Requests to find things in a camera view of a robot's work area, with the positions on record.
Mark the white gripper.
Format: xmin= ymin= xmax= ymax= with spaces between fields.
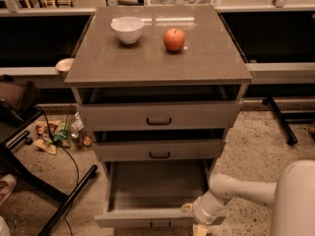
xmin=181 ymin=191 xmax=234 ymax=236

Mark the grey bottom drawer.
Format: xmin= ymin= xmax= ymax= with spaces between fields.
xmin=94 ymin=159 xmax=215 ymax=230

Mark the grey drawer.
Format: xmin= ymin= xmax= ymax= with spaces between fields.
xmin=94 ymin=129 xmax=225 ymax=161
xmin=74 ymin=85 xmax=245 ymax=132
xmin=94 ymin=159 xmax=215 ymax=230

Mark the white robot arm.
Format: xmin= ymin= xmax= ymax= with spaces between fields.
xmin=181 ymin=160 xmax=315 ymax=236

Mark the grey middle drawer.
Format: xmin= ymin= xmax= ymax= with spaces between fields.
xmin=94 ymin=129 xmax=225 ymax=161

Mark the grey top drawer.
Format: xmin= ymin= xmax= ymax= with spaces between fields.
xmin=74 ymin=85 xmax=245 ymax=132

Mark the grey drawer cabinet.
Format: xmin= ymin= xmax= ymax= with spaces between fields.
xmin=64 ymin=5 xmax=254 ymax=179

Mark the black rolling stand leg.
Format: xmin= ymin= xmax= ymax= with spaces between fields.
xmin=262 ymin=95 xmax=315 ymax=147

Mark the snack packets pile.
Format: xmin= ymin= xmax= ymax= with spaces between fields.
xmin=34 ymin=112 xmax=93 ymax=154

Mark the red apple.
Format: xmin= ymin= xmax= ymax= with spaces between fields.
xmin=163 ymin=29 xmax=185 ymax=51

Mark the white shoe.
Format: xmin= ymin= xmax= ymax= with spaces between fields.
xmin=0 ymin=174 xmax=17 ymax=207

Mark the white ceramic bowl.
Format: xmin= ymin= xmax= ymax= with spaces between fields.
xmin=110 ymin=17 xmax=144 ymax=44

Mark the small beige dish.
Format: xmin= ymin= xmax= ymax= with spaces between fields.
xmin=55 ymin=58 xmax=74 ymax=73

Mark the brown bag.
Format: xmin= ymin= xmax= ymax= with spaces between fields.
xmin=0 ymin=75 xmax=40 ymax=125

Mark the black cable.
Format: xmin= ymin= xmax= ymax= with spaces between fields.
xmin=33 ymin=104 xmax=81 ymax=236

